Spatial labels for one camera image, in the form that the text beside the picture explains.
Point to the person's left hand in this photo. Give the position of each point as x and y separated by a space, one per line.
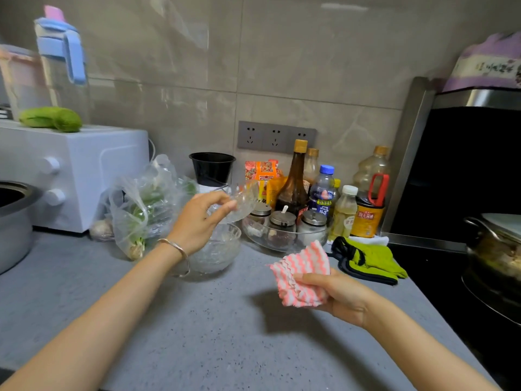
193 223

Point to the person's right hand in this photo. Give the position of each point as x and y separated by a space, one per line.
346 297

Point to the person's left thumb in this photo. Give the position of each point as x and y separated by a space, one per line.
226 208

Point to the person's right thumb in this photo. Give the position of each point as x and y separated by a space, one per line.
310 277

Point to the pink striped dish cloth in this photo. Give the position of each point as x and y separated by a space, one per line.
299 274

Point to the small clear glass bowl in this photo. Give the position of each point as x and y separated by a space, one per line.
244 199

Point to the person's right forearm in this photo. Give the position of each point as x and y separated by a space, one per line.
423 350

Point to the person's left forearm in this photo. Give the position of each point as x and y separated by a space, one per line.
93 329

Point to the glass seasoning jar metal lid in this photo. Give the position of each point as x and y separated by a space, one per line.
260 213
312 225
281 225

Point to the black plastic cup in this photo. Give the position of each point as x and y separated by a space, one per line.
211 168

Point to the large clear glass bowl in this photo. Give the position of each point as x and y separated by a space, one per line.
222 250

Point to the round glass condiment tray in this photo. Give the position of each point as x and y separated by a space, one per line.
260 236

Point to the yellow seasoning packet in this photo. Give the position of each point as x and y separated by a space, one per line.
274 189

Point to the orange seasoning packet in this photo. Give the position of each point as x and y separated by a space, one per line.
264 170

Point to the green and black oven mitt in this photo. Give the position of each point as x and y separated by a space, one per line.
370 258

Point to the clear bottle with white cap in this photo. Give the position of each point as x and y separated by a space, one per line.
344 215

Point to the dark brown sauce bottle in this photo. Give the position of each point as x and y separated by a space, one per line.
294 187

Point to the plastic bag of green vegetables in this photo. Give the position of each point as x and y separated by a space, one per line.
142 207

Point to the blue capped plastic bottle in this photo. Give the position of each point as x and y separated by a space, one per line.
322 191

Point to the small yellow capped bottle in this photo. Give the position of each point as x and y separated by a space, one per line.
336 187

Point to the clear bottle with gold cap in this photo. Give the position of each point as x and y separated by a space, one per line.
311 166

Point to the garlic bulb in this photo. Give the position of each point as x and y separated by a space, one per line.
101 230

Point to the white countertop oven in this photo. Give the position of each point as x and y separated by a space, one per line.
85 170

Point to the black stove with steel hood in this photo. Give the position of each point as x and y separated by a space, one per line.
451 166

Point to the steel cooking pot with lid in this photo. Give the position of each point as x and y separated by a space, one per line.
496 256

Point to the green cucumber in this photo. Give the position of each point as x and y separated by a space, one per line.
51 119

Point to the silver metal pot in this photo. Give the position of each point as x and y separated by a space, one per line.
14 228

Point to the clear pitcher with blue lid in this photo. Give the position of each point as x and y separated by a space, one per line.
61 56

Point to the clear container with pink rim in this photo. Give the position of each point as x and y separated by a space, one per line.
20 81

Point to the purple patterned cloth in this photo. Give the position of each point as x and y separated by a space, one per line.
488 65

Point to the grey wall socket panel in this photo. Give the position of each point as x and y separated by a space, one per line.
276 137

